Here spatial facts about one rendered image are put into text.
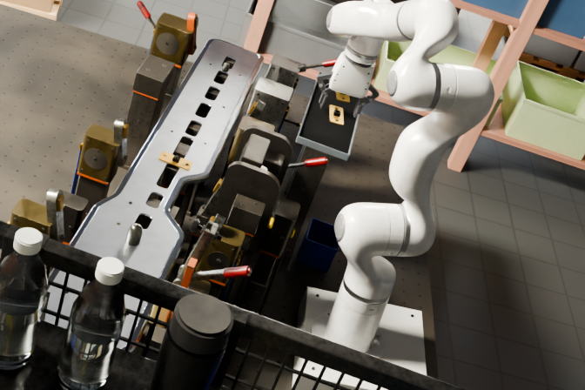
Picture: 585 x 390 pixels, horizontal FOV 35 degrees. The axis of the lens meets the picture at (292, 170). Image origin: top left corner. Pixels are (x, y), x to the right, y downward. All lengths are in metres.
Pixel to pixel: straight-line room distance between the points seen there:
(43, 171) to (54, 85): 0.45
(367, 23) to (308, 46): 2.34
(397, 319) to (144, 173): 0.76
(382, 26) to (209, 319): 1.19
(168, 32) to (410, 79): 1.15
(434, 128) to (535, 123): 2.76
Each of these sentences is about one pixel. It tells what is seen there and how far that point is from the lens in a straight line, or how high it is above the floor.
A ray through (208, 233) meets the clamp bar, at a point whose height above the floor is 1.21.
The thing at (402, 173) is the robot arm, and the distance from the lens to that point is 1.98.
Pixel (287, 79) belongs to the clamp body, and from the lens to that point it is 2.80.
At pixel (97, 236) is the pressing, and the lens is 2.08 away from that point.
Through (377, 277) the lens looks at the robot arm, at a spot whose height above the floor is 1.05.
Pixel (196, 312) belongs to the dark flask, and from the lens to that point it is 1.09.
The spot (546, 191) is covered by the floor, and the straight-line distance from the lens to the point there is 4.99.
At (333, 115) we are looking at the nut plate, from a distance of 2.43.
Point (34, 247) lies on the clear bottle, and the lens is 1.10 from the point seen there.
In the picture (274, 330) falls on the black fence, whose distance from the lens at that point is 1.19.
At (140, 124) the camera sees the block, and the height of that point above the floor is 0.87.
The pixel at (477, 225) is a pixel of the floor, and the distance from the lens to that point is 4.46.
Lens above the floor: 2.37
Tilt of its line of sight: 34 degrees down
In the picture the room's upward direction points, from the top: 21 degrees clockwise
